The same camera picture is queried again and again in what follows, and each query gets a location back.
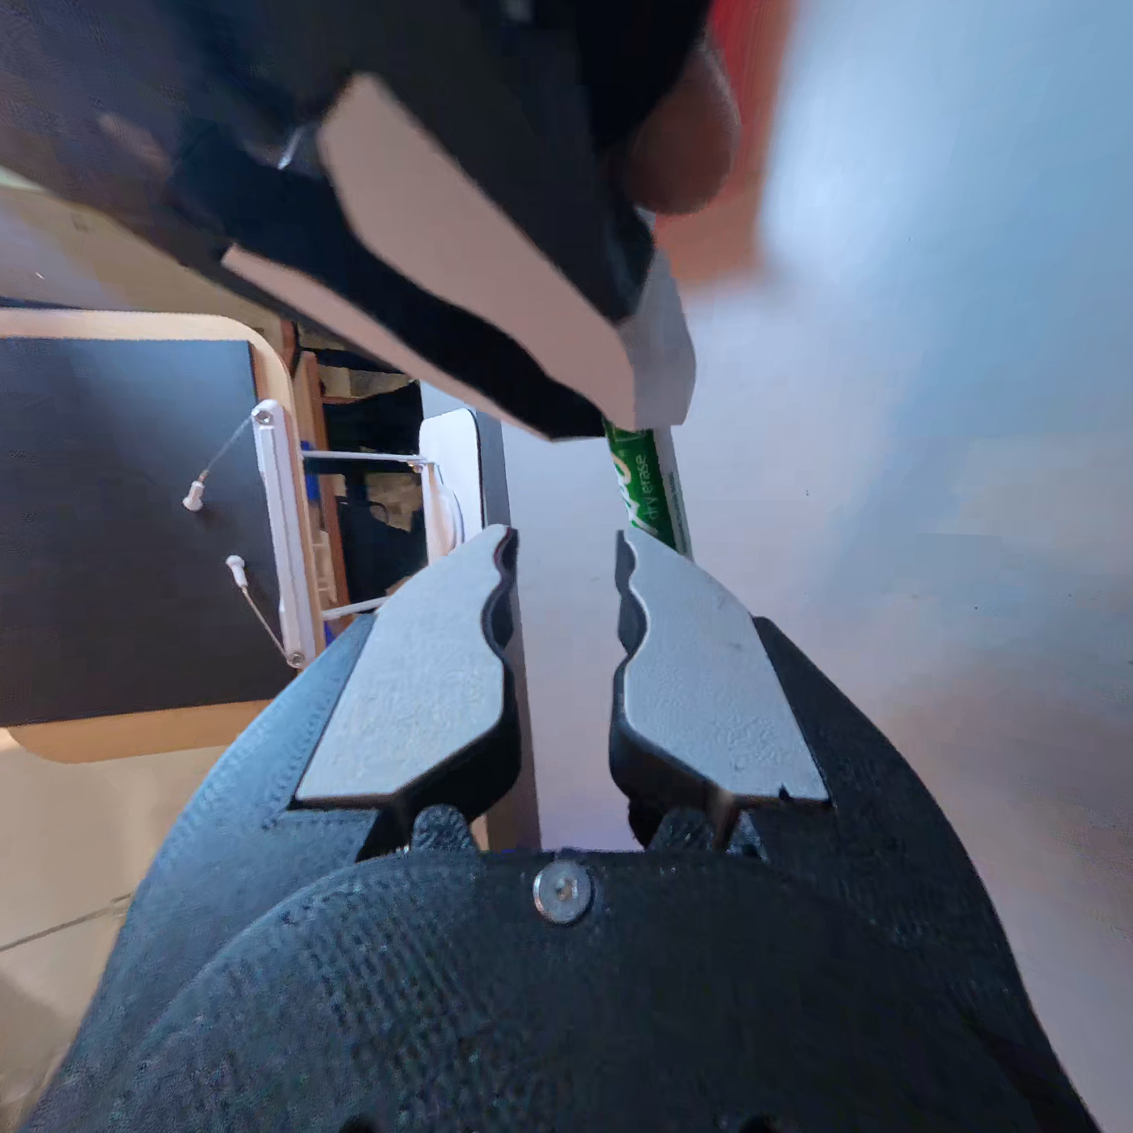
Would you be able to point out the person's right hand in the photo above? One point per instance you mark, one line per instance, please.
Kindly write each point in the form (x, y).
(691, 141)

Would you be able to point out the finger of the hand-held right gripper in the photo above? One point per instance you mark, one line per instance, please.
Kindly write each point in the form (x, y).
(459, 229)
(354, 321)

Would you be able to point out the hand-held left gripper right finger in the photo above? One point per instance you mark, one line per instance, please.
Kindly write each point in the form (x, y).
(717, 695)

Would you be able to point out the red plastic bin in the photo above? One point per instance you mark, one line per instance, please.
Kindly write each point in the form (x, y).
(753, 86)

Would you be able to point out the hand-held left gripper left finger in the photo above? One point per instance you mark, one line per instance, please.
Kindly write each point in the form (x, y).
(416, 695)

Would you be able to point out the black board with wooden edge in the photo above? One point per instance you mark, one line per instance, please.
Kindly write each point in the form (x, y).
(111, 530)

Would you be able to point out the green dry erase marker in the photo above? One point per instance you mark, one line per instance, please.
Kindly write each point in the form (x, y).
(651, 498)

